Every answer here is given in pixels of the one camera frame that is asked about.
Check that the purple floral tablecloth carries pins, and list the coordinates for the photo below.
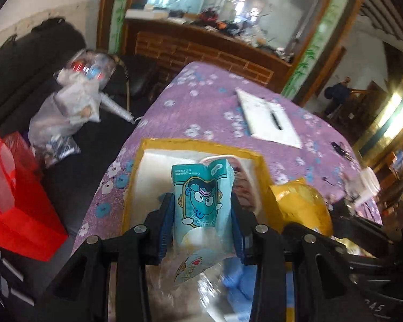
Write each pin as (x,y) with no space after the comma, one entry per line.
(202,104)

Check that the red plastic bag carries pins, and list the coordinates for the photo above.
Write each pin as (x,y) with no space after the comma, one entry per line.
(29,224)

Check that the white plastic jar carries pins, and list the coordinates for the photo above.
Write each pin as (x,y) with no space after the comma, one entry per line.
(363,187)

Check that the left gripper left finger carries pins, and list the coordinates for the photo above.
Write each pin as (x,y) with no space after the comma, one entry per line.
(80,291)

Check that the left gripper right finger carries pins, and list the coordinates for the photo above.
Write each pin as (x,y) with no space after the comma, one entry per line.
(258,244)

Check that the yellow rimmed storage box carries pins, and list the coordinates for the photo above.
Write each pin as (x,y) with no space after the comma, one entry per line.
(151,177)

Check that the blue towel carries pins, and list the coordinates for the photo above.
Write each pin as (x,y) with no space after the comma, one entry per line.
(239,281)

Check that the black sofa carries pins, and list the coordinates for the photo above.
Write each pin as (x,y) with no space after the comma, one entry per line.
(27,66)

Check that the yellow towel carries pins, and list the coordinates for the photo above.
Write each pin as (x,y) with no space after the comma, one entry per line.
(295,201)

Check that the white notepad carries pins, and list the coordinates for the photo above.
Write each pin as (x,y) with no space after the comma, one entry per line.
(256,112)

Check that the black pen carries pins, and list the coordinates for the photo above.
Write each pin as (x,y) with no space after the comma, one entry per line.
(276,120)

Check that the plastic bag of items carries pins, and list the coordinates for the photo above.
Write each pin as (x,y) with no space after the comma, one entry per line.
(79,101)

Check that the wooden counter with window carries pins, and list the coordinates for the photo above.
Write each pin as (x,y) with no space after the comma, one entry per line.
(287,46)

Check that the person in background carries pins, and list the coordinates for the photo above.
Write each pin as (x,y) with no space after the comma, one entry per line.
(337,95)

